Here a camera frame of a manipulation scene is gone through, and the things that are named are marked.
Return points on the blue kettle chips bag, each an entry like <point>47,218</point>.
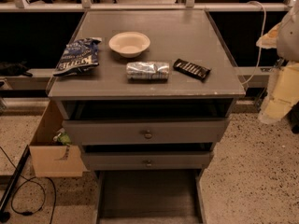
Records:
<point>78,57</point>

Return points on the black object on ledge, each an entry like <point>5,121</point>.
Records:
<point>14,69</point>

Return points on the grey drawer cabinet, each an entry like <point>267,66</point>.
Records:
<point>106,94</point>

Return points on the silver redbull can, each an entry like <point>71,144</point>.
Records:
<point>147,70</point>

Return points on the grey middle drawer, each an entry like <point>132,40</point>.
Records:
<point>146,160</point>

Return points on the black floor bar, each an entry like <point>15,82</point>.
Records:
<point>10,182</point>

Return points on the green plastic bottle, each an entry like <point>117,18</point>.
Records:
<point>62,138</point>

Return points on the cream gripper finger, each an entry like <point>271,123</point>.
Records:
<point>282,93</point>
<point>269,40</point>

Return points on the grey top drawer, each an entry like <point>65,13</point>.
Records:
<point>93,132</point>

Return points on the grey open bottom drawer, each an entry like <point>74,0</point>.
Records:
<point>149,197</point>

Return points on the white paper bowl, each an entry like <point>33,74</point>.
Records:
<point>129,44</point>

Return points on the dark chocolate bar wrapper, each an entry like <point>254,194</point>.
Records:
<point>191,69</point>

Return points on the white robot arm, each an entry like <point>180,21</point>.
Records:
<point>288,37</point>

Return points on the cardboard box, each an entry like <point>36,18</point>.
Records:
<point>49,157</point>

